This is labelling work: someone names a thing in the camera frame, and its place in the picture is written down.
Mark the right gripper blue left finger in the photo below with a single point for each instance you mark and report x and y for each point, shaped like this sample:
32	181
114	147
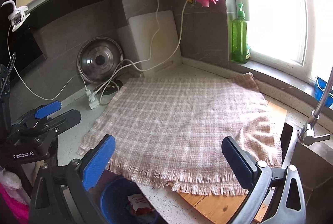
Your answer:
95	161

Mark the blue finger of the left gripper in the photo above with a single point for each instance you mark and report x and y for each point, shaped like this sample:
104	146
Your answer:
65	121
46	110

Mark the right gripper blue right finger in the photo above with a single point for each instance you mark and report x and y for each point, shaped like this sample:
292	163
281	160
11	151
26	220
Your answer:
241	163

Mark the red snack wrapper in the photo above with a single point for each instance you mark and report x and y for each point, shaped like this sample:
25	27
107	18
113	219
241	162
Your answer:
139	205

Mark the pink sleeve left forearm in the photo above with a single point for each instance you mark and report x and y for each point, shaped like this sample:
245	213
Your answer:
19	210

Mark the blue trash bucket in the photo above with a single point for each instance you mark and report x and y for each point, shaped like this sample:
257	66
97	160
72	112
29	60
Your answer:
115	206

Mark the chrome kitchen faucet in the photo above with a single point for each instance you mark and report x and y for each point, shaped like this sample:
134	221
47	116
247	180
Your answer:
306	133

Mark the left hand white glove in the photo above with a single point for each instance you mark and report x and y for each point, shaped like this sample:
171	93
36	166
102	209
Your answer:
10	180

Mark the white power strip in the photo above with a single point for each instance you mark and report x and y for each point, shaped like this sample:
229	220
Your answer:
91	94

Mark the steel pot lid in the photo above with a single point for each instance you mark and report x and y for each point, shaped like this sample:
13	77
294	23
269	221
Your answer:
98	58

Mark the pink plaid cloth mat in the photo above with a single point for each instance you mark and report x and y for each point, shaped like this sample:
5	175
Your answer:
170	130

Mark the white clip device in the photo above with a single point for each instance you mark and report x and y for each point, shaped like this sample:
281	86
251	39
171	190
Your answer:
18	15

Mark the blue tub on windowsill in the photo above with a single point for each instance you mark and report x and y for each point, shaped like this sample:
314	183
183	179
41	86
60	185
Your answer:
319	88

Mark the white cutting board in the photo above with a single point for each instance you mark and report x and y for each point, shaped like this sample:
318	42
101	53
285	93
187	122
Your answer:
152	40

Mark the green dish soap bottle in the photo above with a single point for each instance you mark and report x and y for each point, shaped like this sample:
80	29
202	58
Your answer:
240	51

